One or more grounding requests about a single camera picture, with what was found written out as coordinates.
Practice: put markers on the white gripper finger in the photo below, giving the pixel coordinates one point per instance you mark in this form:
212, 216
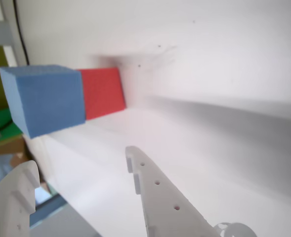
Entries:
9, 209
165, 209

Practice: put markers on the blue foam cube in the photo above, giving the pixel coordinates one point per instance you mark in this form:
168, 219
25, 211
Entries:
49, 103

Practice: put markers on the red foam cube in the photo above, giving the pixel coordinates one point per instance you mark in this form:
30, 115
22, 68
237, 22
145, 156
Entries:
103, 93

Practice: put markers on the brown cardboard piece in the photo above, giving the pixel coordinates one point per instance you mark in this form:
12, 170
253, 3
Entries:
9, 148

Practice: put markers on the white partition frame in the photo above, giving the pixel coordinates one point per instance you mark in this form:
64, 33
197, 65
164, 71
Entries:
10, 56

